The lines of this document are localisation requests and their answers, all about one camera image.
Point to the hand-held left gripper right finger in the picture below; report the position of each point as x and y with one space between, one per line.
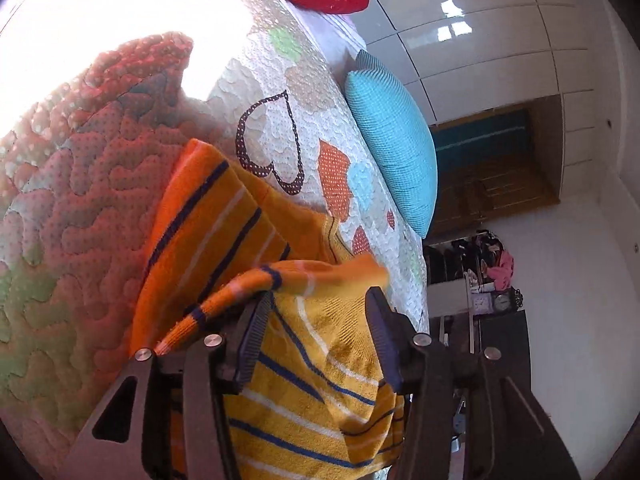
382 335

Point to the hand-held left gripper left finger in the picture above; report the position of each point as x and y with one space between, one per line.
252 337

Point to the orange striped knit garment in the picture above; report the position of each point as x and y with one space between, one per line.
305 375

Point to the white square clock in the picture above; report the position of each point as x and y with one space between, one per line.
480 303

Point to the dark cabinet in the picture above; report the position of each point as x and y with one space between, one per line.
495 330

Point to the black round clock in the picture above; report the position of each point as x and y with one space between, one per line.
502 301

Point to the pink cloth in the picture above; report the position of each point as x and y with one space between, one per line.
501 270

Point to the teal ribbed pillow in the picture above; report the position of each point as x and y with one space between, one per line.
395 145

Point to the heart print quilted bedspread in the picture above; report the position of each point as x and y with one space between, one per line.
90 200

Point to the white glossy wardrobe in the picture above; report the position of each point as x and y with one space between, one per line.
500 30

